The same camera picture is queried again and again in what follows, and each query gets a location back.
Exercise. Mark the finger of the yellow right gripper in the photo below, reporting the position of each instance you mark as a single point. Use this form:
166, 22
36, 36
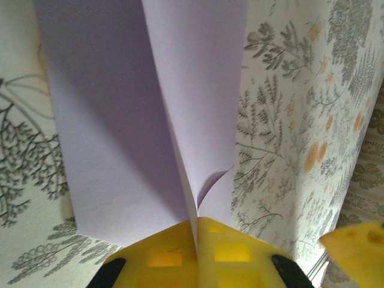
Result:
360, 252

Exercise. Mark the lilac square paper sheet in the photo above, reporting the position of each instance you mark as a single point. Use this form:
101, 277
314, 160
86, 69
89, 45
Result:
105, 120

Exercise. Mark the floral patterned table mat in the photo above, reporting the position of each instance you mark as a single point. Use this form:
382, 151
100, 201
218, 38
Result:
285, 120

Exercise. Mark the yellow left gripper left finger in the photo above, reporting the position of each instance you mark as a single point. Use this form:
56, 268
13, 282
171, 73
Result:
162, 258

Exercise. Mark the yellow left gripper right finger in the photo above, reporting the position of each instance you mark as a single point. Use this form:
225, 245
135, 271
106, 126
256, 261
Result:
234, 258

